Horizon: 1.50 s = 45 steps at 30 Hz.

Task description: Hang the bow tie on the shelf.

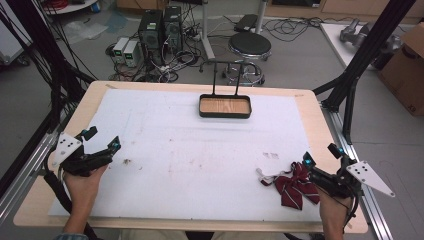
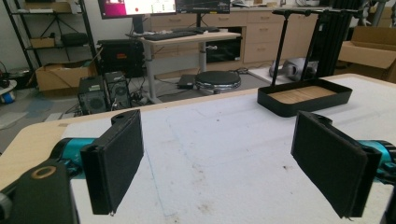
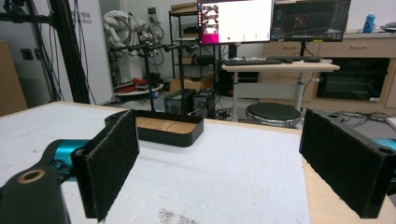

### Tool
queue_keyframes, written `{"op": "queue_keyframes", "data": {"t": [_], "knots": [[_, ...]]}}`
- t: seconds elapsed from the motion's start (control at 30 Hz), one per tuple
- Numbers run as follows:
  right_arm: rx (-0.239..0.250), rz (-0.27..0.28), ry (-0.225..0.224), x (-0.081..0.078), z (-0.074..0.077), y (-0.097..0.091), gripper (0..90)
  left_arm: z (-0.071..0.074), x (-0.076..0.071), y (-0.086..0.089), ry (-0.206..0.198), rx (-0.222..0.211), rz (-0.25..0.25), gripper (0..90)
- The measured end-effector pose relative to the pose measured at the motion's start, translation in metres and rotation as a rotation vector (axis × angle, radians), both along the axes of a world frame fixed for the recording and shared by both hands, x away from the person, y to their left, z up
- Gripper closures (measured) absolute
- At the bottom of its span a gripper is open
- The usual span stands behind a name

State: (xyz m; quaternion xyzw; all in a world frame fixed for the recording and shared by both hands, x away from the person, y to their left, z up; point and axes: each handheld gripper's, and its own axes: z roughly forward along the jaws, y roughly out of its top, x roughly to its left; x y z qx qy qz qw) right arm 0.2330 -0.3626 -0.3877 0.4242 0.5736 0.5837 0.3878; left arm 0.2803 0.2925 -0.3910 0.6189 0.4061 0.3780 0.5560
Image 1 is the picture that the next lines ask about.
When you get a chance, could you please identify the person's right hand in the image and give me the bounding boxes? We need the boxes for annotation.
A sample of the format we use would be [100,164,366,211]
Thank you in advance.
[316,185,354,228]

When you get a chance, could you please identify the black sleeved gripper cable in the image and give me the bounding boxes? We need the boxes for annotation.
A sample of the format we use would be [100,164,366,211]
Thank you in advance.
[42,156,101,240]

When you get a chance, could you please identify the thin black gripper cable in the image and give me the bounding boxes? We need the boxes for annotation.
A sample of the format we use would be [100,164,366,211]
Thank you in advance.
[334,191,363,233]

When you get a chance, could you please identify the light wooden table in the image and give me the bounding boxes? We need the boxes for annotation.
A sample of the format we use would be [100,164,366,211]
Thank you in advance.
[13,80,370,235]

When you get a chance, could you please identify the grey vacuum cleaner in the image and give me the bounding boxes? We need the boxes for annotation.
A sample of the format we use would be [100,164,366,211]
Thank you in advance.
[339,17,403,71]

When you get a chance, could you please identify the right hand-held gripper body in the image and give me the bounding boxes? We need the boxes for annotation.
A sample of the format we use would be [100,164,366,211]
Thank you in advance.
[313,156,396,200]

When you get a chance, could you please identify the flat black box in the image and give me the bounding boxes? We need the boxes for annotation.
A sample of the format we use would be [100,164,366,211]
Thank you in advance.
[233,13,260,34]

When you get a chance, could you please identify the black metal frame post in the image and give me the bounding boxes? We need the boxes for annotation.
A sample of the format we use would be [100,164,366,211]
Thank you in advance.
[0,0,98,134]
[311,0,418,146]

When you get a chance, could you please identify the white floor board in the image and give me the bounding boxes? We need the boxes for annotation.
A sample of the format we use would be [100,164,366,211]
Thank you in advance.
[319,22,379,72]

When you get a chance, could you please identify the aluminium frame rail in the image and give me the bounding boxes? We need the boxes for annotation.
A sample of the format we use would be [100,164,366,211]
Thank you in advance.
[320,101,395,240]
[0,131,61,223]

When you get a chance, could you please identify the black computer tower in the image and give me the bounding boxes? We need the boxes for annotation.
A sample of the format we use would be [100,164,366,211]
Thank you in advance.
[162,5,184,54]
[137,9,165,66]

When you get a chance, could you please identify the brown cardboard box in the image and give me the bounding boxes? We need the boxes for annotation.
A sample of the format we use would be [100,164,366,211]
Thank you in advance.
[377,22,424,117]

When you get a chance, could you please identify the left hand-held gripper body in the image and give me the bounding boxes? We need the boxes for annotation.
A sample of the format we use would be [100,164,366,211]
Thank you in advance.
[49,131,114,178]

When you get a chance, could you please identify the black rack with wooden tray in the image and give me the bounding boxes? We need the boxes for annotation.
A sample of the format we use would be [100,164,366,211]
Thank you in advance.
[198,60,253,120]

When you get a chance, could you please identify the person's left hand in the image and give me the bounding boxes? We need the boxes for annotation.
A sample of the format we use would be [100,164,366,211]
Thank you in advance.
[63,164,110,214]

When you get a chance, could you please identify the white table mat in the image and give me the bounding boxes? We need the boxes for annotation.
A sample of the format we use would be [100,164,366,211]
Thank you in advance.
[47,87,323,223]

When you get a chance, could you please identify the black round stool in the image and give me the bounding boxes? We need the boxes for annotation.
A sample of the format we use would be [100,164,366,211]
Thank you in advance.
[222,31,273,88]

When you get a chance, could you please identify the dark red striped bow tie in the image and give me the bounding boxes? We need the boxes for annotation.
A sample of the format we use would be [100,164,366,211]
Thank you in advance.
[255,161,321,211]

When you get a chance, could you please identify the grey metal table leg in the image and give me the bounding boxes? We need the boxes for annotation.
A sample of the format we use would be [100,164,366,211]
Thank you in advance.
[199,0,217,62]

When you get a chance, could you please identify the white power supply unit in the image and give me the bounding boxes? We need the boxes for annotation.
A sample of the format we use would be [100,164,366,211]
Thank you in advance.
[122,39,142,69]
[112,36,130,65]

